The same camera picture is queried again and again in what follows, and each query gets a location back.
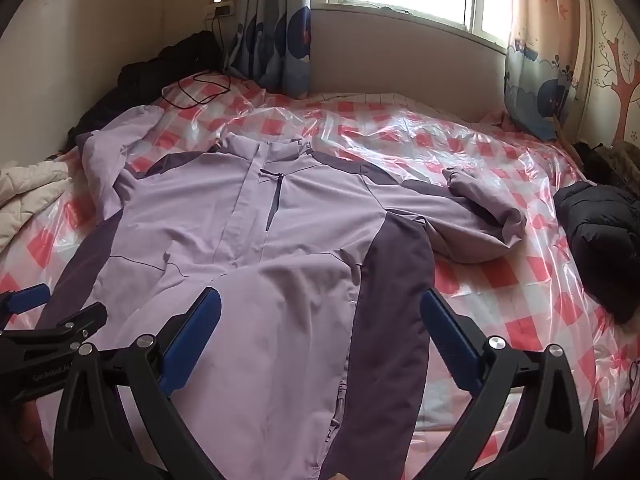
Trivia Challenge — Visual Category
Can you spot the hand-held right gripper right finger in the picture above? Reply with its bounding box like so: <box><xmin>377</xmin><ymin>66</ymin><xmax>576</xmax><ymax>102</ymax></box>
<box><xmin>420</xmin><ymin>289</ymin><xmax>601</xmax><ymax>480</ymax></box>

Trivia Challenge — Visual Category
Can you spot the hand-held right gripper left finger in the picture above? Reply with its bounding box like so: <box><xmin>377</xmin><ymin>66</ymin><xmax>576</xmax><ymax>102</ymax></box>
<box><xmin>52</xmin><ymin>287</ymin><xmax>223</xmax><ymax>480</ymax></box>

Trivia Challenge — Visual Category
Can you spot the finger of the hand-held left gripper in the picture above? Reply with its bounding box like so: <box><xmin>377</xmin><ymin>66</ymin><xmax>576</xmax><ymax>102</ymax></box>
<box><xmin>0</xmin><ymin>302</ymin><xmax>109</xmax><ymax>357</ymax></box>
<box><xmin>0</xmin><ymin>284</ymin><xmax>51</xmax><ymax>331</ymax></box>

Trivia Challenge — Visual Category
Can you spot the purple jacket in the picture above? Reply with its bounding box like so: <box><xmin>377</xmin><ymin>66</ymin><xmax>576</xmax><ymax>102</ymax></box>
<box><xmin>37</xmin><ymin>105</ymin><xmax>528</xmax><ymax>480</ymax></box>

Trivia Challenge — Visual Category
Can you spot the black clothes pile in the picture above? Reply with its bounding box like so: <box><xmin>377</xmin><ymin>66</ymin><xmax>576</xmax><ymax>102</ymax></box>
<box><xmin>70</xmin><ymin>30</ymin><xmax>226</xmax><ymax>146</ymax></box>

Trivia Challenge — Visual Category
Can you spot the dark clothes pile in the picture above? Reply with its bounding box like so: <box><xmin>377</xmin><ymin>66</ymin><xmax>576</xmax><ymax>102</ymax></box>
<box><xmin>222</xmin><ymin>0</ymin><xmax>313</xmax><ymax>101</ymax></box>

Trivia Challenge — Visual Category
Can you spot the white quilted jacket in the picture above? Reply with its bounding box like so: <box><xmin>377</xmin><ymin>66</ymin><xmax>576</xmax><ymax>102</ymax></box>
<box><xmin>0</xmin><ymin>160</ymin><xmax>71</xmax><ymax>253</ymax></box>

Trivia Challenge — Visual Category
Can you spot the black down jacket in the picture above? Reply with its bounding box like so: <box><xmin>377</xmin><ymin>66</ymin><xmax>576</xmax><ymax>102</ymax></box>
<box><xmin>552</xmin><ymin>180</ymin><xmax>640</xmax><ymax>326</ymax></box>

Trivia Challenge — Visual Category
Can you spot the pink checkered bed sheet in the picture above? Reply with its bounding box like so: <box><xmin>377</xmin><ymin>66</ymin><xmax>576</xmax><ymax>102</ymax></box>
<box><xmin>0</xmin><ymin>75</ymin><xmax>640</xmax><ymax>480</ymax></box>

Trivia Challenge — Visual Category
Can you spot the brown furry garment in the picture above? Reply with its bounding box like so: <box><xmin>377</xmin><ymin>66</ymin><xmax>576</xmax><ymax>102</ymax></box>
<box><xmin>570</xmin><ymin>137</ymin><xmax>640</xmax><ymax>196</ymax></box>

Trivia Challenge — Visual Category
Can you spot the blue patterned curtain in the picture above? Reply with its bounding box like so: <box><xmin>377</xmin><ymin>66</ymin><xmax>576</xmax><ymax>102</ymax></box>
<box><xmin>502</xmin><ymin>0</ymin><xmax>591</xmax><ymax>143</ymax></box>

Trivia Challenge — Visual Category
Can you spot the wardrobe with tree sticker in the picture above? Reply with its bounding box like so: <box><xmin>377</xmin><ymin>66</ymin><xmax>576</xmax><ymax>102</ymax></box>
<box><xmin>575</xmin><ymin>0</ymin><xmax>640</xmax><ymax>156</ymax></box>

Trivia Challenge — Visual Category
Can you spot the black cable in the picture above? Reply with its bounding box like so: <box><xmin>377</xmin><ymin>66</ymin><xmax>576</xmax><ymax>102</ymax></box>
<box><xmin>160</xmin><ymin>12</ymin><xmax>233</xmax><ymax>111</ymax></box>

